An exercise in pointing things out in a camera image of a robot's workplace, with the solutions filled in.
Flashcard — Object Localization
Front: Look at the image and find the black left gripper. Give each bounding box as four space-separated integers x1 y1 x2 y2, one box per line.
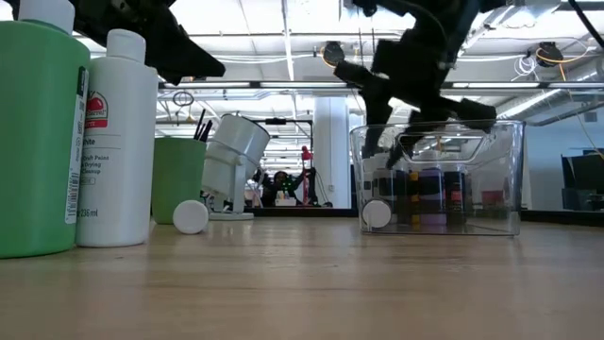
70 0 227 87

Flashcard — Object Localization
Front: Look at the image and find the small purple paint bottle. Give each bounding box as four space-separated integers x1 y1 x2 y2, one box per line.
418 167 447 227

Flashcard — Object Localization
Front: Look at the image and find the black ceiling cable reel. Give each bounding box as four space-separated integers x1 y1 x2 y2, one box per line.
320 41 347 67
534 41 566 68

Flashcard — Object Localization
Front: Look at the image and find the green plastic cup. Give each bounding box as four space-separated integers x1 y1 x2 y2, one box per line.
151 136 210 226

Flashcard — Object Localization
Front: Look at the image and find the black aluminium table frame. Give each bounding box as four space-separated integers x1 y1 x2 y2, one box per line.
244 206 604 229

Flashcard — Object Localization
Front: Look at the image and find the thin brush copper ferrule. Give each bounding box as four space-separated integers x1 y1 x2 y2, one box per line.
193 108 208 141

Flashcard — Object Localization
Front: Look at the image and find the person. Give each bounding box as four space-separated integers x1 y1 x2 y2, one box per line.
263 169 303 209

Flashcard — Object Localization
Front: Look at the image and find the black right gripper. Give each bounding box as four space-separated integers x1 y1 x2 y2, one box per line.
332 27 499 170

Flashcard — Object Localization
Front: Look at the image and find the clear plastic storage bin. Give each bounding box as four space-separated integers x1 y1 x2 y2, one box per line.
348 119 527 237

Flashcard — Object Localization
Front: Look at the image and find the tilted white cup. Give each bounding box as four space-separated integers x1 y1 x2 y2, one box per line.
201 113 272 222

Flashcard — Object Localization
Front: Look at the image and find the large white paint bottle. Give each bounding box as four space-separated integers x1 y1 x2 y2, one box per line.
75 28 159 248

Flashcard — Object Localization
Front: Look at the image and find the small brown paint bottle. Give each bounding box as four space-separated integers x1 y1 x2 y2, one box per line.
361 198 394 230

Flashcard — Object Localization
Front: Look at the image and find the dark monitor panel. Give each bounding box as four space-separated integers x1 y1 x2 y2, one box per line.
560 153 604 213

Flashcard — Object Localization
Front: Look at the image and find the white building column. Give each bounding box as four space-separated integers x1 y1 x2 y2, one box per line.
312 96 353 209

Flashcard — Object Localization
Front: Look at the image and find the large green paint bottle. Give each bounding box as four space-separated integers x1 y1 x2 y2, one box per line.
0 0 92 260

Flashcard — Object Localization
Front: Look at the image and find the black hanging cable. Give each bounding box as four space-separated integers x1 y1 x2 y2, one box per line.
357 26 378 54

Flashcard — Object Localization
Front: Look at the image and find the Lamp Black paint bottle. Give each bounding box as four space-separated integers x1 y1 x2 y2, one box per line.
443 169 468 226

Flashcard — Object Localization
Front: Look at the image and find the long LED light bar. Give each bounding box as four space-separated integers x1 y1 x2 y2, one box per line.
159 80 604 91

